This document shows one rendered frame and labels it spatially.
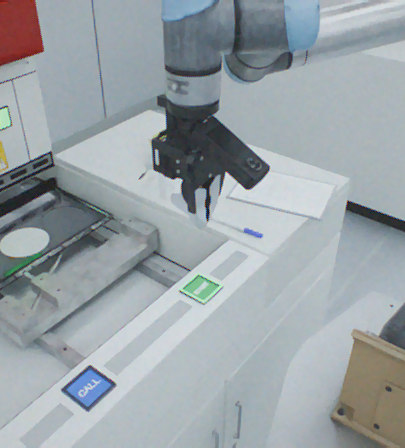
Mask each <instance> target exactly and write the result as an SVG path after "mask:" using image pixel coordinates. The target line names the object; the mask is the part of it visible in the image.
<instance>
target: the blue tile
mask: <svg viewBox="0 0 405 448"><path fill-rule="evenodd" d="M110 386H111V384H110V383H108V382H107V381H106V380H104V379H103V378H101V377H100V376H99V375H97V374H96V373H94V372H93V371H92V370H90V369H89V370H88V371H87V372H86V373H85V374H84V375H83V376H82V377H80V378H79V379H78V380H77V381H76V382H75V383H73V384H72V385H71V386H70V387H69V388H68V389H67V391H68V392H69V393H71V394H72V395H73V396H75V397H76V398H77V399H78V400H79V401H80V402H81V403H83V404H84V405H85V406H87V407H88V406H89V405H90V404H91V403H92V402H93V401H95V400H96V399H97V398H98V397H99V396H100V395H101V394H102V393H103V392H104V391H106V390H107V389H108V388H109V387H110Z"/></svg>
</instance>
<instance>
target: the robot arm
mask: <svg viewBox="0 0 405 448"><path fill-rule="evenodd" d="M161 19H162V21H163V42H164V62H165V84H166V95H163V94H162V95H159V96H157V105H159V106H162V107H165V113H166V129H165V130H163V131H161V132H159V135H158V136H157V137H155V138H153V139H151V149H152V164H153V171H155V172H158V173H160V174H162V175H163V176H164V177H166V178H169V179H171V180H176V179H177V178H179V179H181V180H183V182H182V183H181V192H177V193H172V194H171V197H170V198H171V202H172V204H173V205H174V206H176V207H177V208H178V209H180V210H181V211H183V212H184V213H185V214H186V215H187V216H189V218H190V220H191V222H192V224H193V225H195V226H196V227H197V228H198V229H200V230H202V228H204V227H205V226H206V225H207V224H208V223H209V222H210V220H211V218H212V215H213V213H214V211H215V208H216V206H217V203H218V200H219V196H220V195H221V192H222V188H223V185H224V177H225V172H226V173H227V174H228V175H229V176H230V177H232V178H233V179H234V180H235V181H236V182H237V183H238V184H239V185H240V186H241V187H244V188H245V189H246V190H250V189H252V188H254V187H256V186H257V185H258V184H260V183H261V182H262V181H263V180H264V177H265V176H266V175H267V173H268V172H269V169H270V166H269V165H268V164H267V163H266V162H265V160H263V159H262V158H261V157H260V156H259V155H258V154H257V153H256V152H255V151H253V150H252V149H251V148H250V147H249V146H247V145H246V144H244V143H243V142H242V141H241V140H240V139H239V138H238V137H237V136H235V135H234V134H233V133H232V132H231V131H230V130H229V129H228V128H227V127H225V125H224V124H223V123H222V122H221V121H220V120H219V119H217V118H216V117H215V116H214V114H216V113H217V112H218V111H219V109H220V98H221V96H222V58H223V67H224V69H225V71H226V73H227V75H228V77H229V78H230V79H231V80H232V81H234V82H236V83H238V84H242V85H249V84H253V83H256V82H258V81H260V80H262V79H263V78H264V77H265V76H266V75H270V74H274V73H277V72H281V71H285V70H289V69H294V68H298V67H302V66H306V65H310V64H314V63H318V62H322V61H327V60H331V59H335V58H339V57H343V56H346V55H350V54H354V53H358V52H363V51H367V50H371V49H374V48H375V47H379V46H383V45H387V44H391V43H396V42H400V41H404V40H405V0H352V1H347V2H343V3H339V4H334V5H330V6H326V7H321V8H320V4H319V0H162V13H161ZM212 115H213V116H212ZM209 116H210V117H209ZM208 117H209V118H208ZM205 119H206V120H205ZM164 136H167V137H164ZM162 137H164V138H162ZM160 138H162V139H160ZM159 139H160V140H159ZM155 149H156V150H158V162H159V165H157V164H156V161H155ZM379 337H380V338H382V339H384V340H386V341H388V342H390V343H392V344H394V345H396V346H399V347H401V348H403V349H405V302H404V303H403V304H402V305H401V306H400V307H399V309H398V310H397V311H396V312H395V313H394V314H393V315H392V316H391V318H390V319H389V320H388V321H387V322H386V323H385V324H384V326H383V328H382V330H381V332H380V335H379Z"/></svg>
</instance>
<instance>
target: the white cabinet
mask: <svg viewBox="0 0 405 448"><path fill-rule="evenodd" d="M340 234H341V232H340V231H338V233H337V234H336V235H335V236H334V237H333V238H332V239H331V240H330V241H329V242H328V243H327V244H326V245H325V246H324V247H323V248H322V249H321V250H320V251H319V252H318V254H317V255H316V256H315V257H314V258H313V259H312V260H311V261H310V262H309V264H307V265H306V266H305V267H304V268H303V269H302V270H301V271H300V272H299V273H298V275H297V276H296V277H295V278H294V279H293V280H292V281H291V282H290V283H289V284H288V285H287V286H286V287H285V288H284V289H283V290H282V291H281V292H280V293H279V294H278V296H277V297H276V298H275V299H274V300H273V301H272V302H271V303H269V304H268V305H267V306H266V307H265V312H264V313H263V314H262V315H261V316H260V317H259V318H258V320H257V321H256V322H255V323H254V324H253V325H252V326H251V327H250V328H249V329H248V330H247V331H246V332H245V333H244V334H243V335H242V336H241V337H240V339H239V340H238V341H237V342H236V343H235V344H234V345H232V346H231V347H230V348H229V349H228V350H227V351H226V353H225V354H224V355H223V357H222V358H221V359H220V360H219V361H218V362H217V363H216V364H215V365H214V366H213V367H212V368H211V369H210V370H209V371H208V372H207V373H206V374H205V375H204V377H203V378H202V379H201V380H200V381H199V382H198V383H197V384H196V385H195V386H194V387H193V388H192V389H191V390H190V391H189V392H188V393H187V394H186V396H185V397H184V398H183V399H182V401H181V402H179V403H178V404H177V405H176V406H175V407H174V408H173V409H172V410H171V411H170V412H169V414H168V415H167V416H166V417H165V418H164V419H163V420H162V421H161V422H160V423H159V424H158V425H157V426H156V427H155V428H154V429H153V430H152V431H151V433H150V434H149V435H148V436H147V437H146V438H145V439H144V440H143V441H142V442H141V443H140V444H139V445H138V446H137V447H136V448H265V445H266V442H267V439H268V435H269V432H270V429H271V425H272V422H273V419H274V415H275V413H276V410H277V406H278V403H279V396H280V393H281V390H282V386H283V383H284V380H285V376H286V373H287V370H288V366H289V363H290V361H291V360H292V359H293V357H294V356H295V354H296V353H298V351H299V350H300V348H301V347H302V346H303V344H304V343H305V342H306V341H307V340H308V339H310V338H311V337H312V336H314V335H315V334H316V333H318V331H319V330H320V329H321V328H322V323H323V318H324V313H325V309H326V304H327V299H328V294H329V289H330V283H331V278H332V273H333V268H334V264H335V259H336V254H337V249H338V244H339V239H340Z"/></svg>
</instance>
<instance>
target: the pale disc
mask: <svg viewBox="0 0 405 448"><path fill-rule="evenodd" d="M49 240H50V238H49V235H48V233H47V232H46V231H44V230H42V229H39V228H32V227H29V228H22V229H18V230H15V231H13V232H11V233H9V234H7V235H6V236H5V237H4V238H3V239H2V240H1V242H0V250H1V251H2V252H3V253H4V254H5V255H8V256H11V257H26V256H30V255H33V254H36V253H38V252H40V251H41V250H43V249H44V248H45V247H46V246H47V244H48V243H49Z"/></svg>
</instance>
